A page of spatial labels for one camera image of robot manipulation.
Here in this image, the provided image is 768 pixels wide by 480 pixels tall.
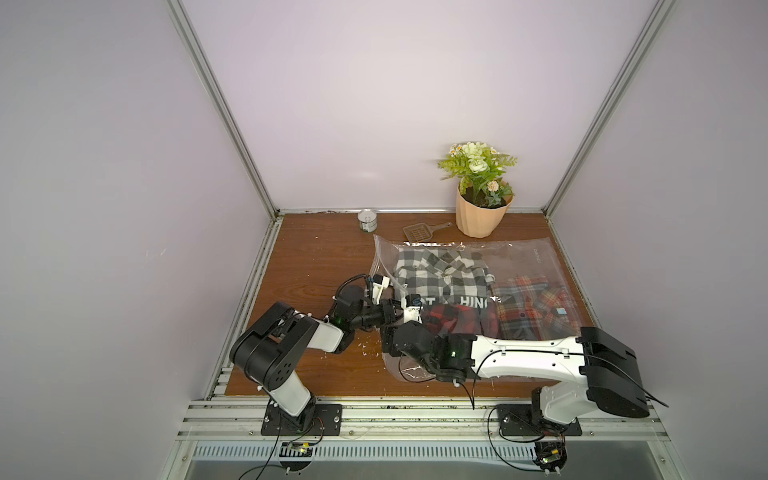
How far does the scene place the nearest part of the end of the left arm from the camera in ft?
2.37

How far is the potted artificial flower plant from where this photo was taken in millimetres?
940

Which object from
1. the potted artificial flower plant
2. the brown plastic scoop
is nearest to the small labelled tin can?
the brown plastic scoop

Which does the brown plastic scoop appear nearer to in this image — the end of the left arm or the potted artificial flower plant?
the potted artificial flower plant
